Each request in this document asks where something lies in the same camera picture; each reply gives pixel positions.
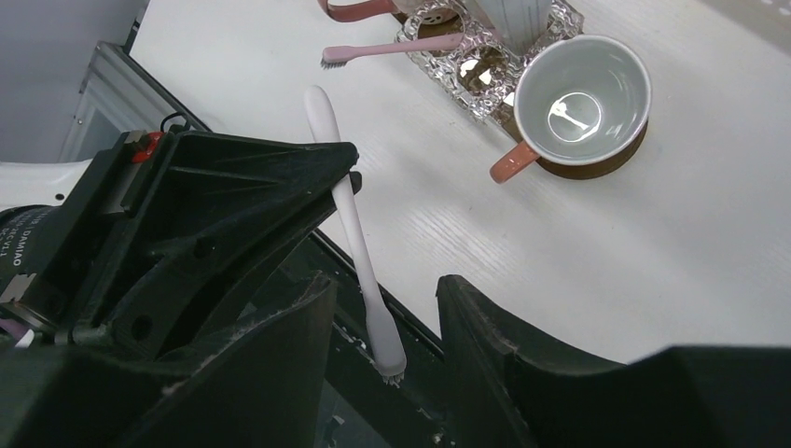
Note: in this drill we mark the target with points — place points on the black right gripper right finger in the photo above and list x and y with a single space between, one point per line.
511 384

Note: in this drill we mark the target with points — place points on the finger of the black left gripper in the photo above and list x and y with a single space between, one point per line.
213 216

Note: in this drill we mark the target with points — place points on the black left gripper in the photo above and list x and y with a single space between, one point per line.
83 266

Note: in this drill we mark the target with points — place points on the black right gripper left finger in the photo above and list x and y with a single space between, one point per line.
256 383

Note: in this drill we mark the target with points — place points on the white pink toothbrush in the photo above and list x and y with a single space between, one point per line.
388 351

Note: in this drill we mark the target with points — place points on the pale pink toothbrush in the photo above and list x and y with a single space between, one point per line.
338 56

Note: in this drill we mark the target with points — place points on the pink ghost pattern mug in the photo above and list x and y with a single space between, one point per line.
368 9

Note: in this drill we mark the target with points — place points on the clear acrylic toothbrush holder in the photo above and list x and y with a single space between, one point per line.
480 74

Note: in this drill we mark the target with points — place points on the orange-pink mug white inside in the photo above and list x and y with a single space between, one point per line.
576 74

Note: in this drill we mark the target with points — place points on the black capped toothpaste tube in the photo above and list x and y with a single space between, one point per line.
517 23

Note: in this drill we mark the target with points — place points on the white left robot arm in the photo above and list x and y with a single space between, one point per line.
37 185

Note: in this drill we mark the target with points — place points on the brown oval wooden tray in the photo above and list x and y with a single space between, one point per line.
594 145

